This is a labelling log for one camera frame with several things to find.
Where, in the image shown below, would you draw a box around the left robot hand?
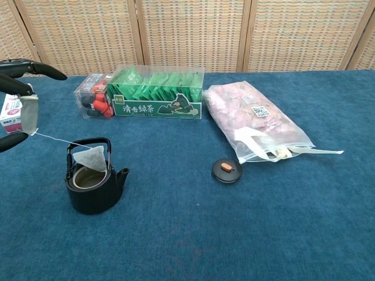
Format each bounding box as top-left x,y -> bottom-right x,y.
0,59 -> 68,153

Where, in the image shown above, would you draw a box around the pyramid tea bag with string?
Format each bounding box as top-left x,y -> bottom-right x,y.
29,131 -> 108,173

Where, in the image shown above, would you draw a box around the small black teapot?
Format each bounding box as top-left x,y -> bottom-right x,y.
64,137 -> 131,215

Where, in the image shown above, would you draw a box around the clear box green tea sachets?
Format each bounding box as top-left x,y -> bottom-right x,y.
107,66 -> 205,120

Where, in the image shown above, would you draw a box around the black teapot lid orange knob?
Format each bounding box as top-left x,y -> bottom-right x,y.
212,158 -> 243,184

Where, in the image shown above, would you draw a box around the frosted zip bag pink packets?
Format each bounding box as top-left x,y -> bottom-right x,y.
203,83 -> 345,164

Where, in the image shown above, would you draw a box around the white pink carton box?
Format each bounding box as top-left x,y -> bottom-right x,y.
0,93 -> 25,134

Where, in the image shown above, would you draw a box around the clear box red black capsules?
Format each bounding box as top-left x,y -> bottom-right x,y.
73,73 -> 115,119

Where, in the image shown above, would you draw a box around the woven wooden folding screen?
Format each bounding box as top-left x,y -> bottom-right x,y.
0,0 -> 375,77

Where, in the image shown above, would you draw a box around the blue table cloth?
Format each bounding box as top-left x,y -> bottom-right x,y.
0,69 -> 375,281

